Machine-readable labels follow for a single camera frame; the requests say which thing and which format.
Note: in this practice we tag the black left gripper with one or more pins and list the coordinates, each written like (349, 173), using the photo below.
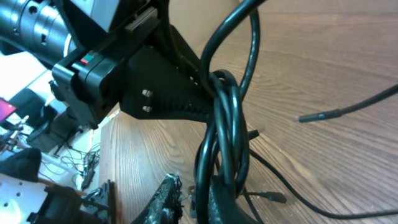
(130, 64)

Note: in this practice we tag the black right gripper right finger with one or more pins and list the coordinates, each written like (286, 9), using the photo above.
(222, 208)

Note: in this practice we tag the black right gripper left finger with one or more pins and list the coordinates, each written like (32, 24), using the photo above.
(165, 206)

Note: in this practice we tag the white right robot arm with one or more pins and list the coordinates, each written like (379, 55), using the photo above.
(34, 202)

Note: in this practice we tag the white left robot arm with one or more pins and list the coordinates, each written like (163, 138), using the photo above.
(37, 27)

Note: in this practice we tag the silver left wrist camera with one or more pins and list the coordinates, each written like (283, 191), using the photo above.
(103, 12)

